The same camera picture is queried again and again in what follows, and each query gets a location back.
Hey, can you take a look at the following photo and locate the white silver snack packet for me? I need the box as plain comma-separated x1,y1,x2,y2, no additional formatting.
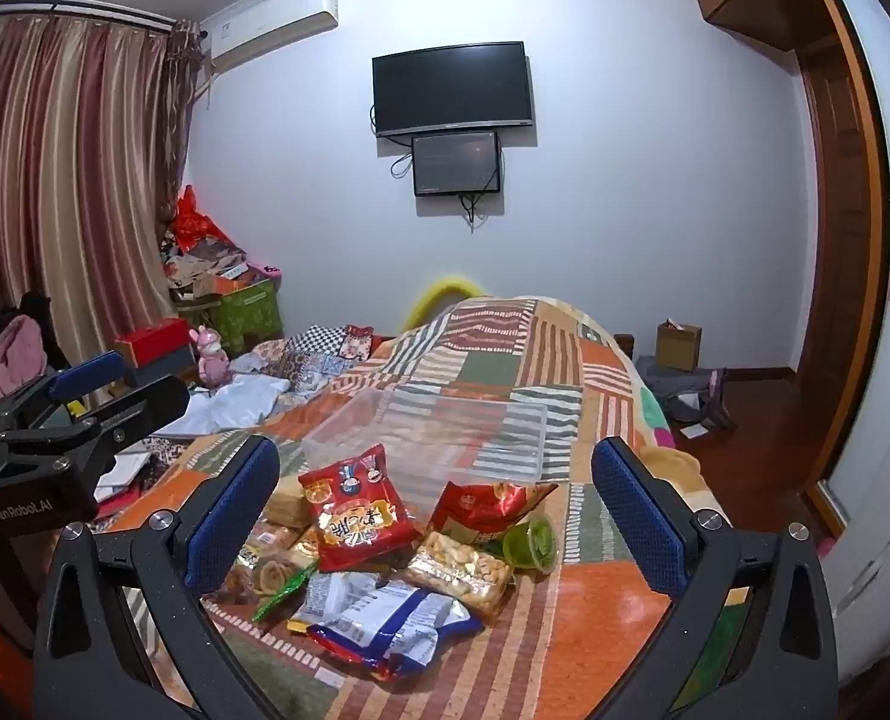
287,570,382,635

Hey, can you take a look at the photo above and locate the black cable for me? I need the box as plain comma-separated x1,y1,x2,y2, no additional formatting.
458,191,491,235

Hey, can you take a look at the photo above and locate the clear packet of fried snacks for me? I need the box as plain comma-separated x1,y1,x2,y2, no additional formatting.
220,551,311,605

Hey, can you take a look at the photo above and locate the yellow ring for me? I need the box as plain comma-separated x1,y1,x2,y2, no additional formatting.
404,277,483,331

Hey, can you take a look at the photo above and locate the pink garment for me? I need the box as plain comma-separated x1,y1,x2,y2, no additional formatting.
0,313,47,398

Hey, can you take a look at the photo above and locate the striped curtain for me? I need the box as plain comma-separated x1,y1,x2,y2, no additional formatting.
0,4,206,391

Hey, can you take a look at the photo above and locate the white air conditioner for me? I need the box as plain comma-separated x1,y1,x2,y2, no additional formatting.
203,0,339,65

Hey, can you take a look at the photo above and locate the cardboard box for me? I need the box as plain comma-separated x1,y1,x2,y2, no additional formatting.
655,319,705,374

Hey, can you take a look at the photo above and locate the green pea snack packet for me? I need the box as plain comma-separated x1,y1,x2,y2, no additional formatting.
252,561,320,622

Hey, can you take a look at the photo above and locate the red peanut snack packet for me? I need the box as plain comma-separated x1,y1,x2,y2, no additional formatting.
426,480,558,548

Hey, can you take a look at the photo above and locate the small black monitor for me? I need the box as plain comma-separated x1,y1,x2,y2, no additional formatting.
412,131,501,197

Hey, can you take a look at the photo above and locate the clear packet of puffed snacks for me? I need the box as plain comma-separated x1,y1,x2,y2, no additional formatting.
400,529,515,625

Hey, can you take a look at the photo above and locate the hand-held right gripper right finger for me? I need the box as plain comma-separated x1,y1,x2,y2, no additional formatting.
591,435,840,720

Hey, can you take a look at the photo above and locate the red box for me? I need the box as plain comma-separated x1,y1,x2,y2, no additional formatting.
113,319,195,370

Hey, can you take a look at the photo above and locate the patchwork blanket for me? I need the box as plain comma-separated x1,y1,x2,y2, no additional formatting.
100,296,731,720

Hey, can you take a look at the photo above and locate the white cloth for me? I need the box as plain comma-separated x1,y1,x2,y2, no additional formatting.
156,373,292,437

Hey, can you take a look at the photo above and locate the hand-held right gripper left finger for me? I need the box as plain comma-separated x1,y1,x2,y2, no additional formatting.
32,435,311,720

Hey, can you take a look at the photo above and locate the red cartoon snack packet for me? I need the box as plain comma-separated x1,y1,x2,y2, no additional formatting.
299,444,420,572

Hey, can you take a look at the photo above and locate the pink plush rabbit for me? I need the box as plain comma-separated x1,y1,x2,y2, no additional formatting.
190,324,234,389

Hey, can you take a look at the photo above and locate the grey bag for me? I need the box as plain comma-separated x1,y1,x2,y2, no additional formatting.
636,356,731,425

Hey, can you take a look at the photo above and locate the blue white snack packet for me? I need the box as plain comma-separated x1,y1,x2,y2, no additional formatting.
306,585,485,682

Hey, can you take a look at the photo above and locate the red plastic bag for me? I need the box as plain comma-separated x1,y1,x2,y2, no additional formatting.
171,186,225,252

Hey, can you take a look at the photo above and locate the pile of clutter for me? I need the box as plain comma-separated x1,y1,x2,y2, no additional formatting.
161,225,281,301

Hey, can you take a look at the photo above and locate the dark blue box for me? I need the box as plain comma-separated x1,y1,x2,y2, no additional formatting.
126,349,195,391

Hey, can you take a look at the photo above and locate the checkered cloth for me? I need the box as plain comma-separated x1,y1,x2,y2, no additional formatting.
254,322,375,402

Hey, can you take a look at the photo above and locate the large black television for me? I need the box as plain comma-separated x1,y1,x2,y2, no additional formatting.
372,41,534,140

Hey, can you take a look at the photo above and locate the beige rice cake block packet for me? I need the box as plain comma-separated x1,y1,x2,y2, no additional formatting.
263,471,315,532

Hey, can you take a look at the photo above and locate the green jelly cup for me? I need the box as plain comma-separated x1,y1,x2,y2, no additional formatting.
501,514,562,575

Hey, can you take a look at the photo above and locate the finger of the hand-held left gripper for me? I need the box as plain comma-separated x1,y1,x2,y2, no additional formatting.
0,351,139,428
0,375,191,485

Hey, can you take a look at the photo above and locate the clear plastic container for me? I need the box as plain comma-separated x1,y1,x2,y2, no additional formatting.
299,386,551,533

